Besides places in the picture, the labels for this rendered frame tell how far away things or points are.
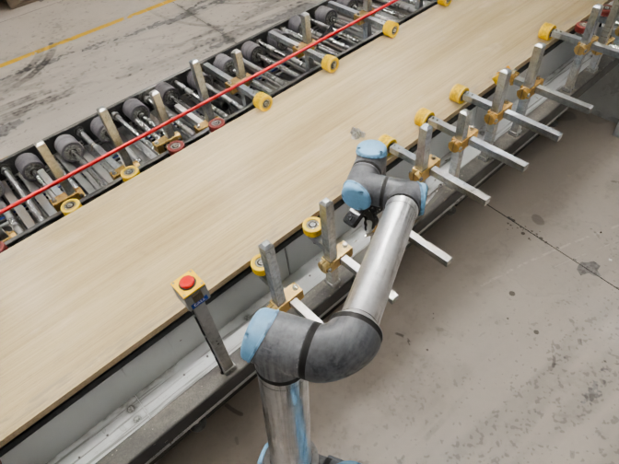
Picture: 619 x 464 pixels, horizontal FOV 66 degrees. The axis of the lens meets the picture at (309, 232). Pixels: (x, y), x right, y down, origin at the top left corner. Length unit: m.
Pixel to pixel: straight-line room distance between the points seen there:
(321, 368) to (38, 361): 1.11
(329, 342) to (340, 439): 1.47
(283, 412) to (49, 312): 1.05
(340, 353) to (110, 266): 1.19
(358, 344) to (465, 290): 1.88
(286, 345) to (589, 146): 3.18
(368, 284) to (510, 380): 1.61
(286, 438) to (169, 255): 0.90
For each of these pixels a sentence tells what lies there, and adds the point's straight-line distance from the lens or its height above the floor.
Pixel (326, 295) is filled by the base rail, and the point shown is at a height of 0.70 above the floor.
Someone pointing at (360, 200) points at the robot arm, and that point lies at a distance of 1.35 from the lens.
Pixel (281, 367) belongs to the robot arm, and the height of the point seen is 1.39.
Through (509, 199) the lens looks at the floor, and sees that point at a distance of 3.30.
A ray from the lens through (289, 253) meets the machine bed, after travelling 1.95.
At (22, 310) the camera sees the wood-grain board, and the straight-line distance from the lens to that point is 1.97.
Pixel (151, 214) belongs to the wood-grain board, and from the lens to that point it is 2.04.
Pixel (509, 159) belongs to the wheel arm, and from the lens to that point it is 2.06.
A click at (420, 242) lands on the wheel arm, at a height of 0.86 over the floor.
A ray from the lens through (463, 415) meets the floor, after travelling 2.46.
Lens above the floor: 2.26
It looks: 49 degrees down
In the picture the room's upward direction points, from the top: 7 degrees counter-clockwise
